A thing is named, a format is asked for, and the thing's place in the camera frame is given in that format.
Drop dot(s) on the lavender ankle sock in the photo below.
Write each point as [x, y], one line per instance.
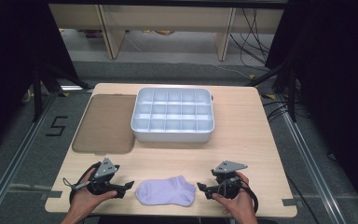
[164, 191]

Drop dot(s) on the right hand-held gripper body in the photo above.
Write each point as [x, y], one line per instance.
[228, 183]

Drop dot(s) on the black curtain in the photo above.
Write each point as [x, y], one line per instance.
[332, 77]
[12, 62]

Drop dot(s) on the white compartment storage box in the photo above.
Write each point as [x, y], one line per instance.
[172, 132]

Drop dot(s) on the person's left hand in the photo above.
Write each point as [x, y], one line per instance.
[84, 200]

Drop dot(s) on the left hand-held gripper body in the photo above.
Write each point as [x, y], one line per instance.
[105, 169]

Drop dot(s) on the brown translucent box lid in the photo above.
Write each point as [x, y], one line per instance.
[105, 124]

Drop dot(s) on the person's right hand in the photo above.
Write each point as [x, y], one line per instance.
[240, 203]

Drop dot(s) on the black metal stand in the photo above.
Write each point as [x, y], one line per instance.
[38, 93]
[292, 93]

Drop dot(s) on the aluminium floor rail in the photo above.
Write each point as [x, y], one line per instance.
[15, 158]
[310, 168]

